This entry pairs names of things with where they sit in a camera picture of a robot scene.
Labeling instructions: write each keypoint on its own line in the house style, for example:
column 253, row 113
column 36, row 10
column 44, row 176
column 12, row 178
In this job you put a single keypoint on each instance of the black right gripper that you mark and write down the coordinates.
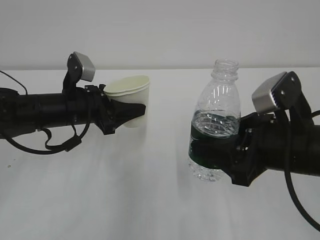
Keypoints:
column 242, row 157

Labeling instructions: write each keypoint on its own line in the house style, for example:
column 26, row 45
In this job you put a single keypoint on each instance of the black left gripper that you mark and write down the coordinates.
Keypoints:
column 107, row 115

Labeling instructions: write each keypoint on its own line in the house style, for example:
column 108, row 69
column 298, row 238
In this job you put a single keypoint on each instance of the white paper cup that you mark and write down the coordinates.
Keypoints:
column 134, row 90

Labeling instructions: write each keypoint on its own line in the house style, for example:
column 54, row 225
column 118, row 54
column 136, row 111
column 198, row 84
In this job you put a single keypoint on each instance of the clear water bottle green label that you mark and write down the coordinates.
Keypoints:
column 216, row 116

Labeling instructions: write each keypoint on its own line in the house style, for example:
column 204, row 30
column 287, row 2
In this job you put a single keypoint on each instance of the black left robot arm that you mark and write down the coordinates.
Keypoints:
column 25, row 114

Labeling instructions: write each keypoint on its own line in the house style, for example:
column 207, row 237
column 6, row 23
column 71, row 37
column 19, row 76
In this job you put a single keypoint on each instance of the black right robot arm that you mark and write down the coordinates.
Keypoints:
column 303, row 148

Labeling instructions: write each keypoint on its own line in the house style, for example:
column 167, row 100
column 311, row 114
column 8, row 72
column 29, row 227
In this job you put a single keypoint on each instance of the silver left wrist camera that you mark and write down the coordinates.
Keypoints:
column 79, row 67

